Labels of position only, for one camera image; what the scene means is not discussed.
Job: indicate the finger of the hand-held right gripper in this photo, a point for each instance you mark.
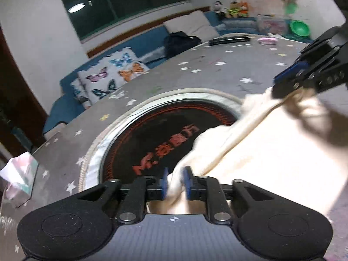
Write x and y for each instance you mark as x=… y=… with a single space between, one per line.
x=312 y=80
x=292 y=70

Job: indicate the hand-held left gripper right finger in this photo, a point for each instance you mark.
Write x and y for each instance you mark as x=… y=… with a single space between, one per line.
x=187 y=182

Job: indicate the black backpack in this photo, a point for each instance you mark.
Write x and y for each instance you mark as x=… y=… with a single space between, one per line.
x=179 y=45

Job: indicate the small butterfly print pillow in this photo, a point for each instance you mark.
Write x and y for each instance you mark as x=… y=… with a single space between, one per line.
x=80 y=93

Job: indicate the cream sweatshirt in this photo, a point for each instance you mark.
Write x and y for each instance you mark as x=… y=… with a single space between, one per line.
x=272 y=155

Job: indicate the tissue box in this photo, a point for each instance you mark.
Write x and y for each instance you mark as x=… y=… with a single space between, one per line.
x=19 y=176

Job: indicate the small pink object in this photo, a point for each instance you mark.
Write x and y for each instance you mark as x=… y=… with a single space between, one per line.
x=267 y=40

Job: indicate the black round induction cooker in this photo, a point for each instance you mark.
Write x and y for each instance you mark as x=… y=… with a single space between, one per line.
x=163 y=130

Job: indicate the dark wooden door frame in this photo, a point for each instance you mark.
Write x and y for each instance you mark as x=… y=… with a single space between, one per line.
x=24 y=98

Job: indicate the green plastic bowl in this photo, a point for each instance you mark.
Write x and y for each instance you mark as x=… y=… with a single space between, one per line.
x=300 y=28

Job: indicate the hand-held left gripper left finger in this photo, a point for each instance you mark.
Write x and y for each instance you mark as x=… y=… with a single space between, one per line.
x=164 y=182

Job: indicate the black remote control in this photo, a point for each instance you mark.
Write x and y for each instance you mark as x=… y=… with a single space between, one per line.
x=229 y=39

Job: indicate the blue sofa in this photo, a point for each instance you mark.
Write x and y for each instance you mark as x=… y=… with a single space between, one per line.
x=62 y=106

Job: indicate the grey star print tablecloth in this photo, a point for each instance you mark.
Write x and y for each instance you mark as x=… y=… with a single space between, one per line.
x=217 y=76

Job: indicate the clear plastic storage box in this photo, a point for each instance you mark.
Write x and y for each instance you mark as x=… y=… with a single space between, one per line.
x=272 y=24

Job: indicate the orange plush toy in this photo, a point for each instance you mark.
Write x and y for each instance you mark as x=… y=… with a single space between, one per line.
x=244 y=9

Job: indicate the dark window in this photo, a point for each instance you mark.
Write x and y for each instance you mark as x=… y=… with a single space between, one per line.
x=122 y=2

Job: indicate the yellow plush toy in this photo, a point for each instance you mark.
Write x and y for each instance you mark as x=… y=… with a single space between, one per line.
x=234 y=9

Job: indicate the large butterfly print pillow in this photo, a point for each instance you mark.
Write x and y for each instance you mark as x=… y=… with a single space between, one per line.
x=114 y=73

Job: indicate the beige cushion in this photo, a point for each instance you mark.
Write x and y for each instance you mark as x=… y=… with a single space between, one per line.
x=190 y=25

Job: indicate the panda plush toy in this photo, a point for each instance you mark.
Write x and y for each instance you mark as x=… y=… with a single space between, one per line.
x=219 y=8

